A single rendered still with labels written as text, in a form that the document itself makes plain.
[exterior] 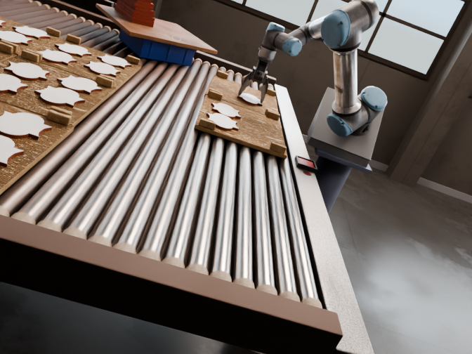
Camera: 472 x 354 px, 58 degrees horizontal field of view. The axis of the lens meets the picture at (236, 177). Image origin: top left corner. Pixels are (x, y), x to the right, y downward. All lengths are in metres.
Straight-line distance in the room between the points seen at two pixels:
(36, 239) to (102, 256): 0.11
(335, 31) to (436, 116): 3.48
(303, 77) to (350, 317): 4.02
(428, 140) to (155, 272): 4.46
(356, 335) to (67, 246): 0.57
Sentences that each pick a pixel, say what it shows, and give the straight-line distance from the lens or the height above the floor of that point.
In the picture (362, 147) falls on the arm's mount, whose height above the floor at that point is 0.94.
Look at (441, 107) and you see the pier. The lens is 4.97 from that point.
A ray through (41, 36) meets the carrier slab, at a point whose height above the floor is 0.95.
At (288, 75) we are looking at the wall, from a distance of 4.81.
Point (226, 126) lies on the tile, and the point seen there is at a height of 0.95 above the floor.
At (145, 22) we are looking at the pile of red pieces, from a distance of 2.39.
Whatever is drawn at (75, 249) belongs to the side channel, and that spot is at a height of 0.95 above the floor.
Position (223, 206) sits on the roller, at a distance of 1.12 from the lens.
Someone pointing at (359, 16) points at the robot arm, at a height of 1.45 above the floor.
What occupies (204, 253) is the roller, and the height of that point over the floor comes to 0.92.
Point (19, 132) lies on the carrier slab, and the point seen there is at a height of 0.95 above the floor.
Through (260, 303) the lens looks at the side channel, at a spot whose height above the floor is 0.95.
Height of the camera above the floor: 1.45
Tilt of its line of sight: 25 degrees down
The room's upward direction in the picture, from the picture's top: 21 degrees clockwise
